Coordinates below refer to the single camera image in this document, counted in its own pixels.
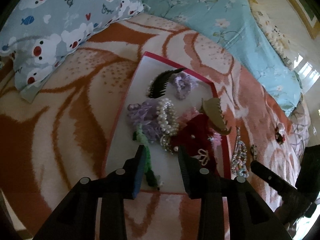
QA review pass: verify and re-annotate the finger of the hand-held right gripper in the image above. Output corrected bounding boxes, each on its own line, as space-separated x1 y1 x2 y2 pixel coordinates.
250 160 299 200

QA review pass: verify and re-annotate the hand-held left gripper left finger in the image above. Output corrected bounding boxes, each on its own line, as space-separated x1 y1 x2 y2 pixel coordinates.
32 144 148 240

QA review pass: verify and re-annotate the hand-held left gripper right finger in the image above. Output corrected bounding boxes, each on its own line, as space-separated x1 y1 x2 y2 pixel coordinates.
178 145 292 240

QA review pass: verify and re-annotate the green hair tie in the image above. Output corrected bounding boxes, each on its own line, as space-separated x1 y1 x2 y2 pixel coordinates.
132 125 163 187

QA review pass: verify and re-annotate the pastel bead bracelet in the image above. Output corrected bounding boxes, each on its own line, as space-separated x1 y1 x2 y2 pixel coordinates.
232 162 249 178

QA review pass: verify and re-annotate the sparkly rhinestone bracelet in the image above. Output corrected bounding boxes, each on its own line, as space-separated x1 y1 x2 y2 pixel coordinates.
160 134 179 154

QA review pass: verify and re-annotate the red velvet hair bow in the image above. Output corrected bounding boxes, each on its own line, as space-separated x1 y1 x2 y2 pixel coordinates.
174 116 220 178

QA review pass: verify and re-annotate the white box with red rim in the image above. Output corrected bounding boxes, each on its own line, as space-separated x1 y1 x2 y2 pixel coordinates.
104 51 232 195

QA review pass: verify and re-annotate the purple fluffy scrunchie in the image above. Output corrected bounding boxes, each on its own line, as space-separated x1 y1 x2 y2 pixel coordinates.
127 99 163 144

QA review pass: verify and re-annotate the pearl bracelet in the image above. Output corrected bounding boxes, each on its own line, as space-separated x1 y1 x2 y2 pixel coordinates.
156 98 179 137

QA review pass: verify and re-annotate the beige claw hair clip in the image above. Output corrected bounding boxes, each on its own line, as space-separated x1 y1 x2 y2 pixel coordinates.
201 97 233 135

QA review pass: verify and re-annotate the lavender pompom scrunchie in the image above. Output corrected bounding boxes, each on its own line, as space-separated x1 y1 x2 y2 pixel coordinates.
169 72 200 100

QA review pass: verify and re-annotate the black comb hair clip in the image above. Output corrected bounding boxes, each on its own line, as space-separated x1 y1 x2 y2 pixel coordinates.
146 67 187 99

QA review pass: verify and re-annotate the grey plaid cloth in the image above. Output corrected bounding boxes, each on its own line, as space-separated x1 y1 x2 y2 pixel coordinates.
287 102 315 150

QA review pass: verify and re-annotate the orange and white blanket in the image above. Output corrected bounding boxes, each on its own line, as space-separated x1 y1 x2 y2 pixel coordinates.
0 14 304 240

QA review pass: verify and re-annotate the cream floral pillow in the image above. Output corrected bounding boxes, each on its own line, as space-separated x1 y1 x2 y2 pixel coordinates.
247 0 300 68

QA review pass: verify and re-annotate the light blue floral quilt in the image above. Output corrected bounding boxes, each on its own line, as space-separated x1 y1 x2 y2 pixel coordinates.
135 0 303 117

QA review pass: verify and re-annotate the blue bear print pillow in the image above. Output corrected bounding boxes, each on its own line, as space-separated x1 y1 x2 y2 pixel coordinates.
0 0 144 103

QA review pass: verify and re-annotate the gold picture frame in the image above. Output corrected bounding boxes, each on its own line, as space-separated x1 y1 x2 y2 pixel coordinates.
270 0 320 39

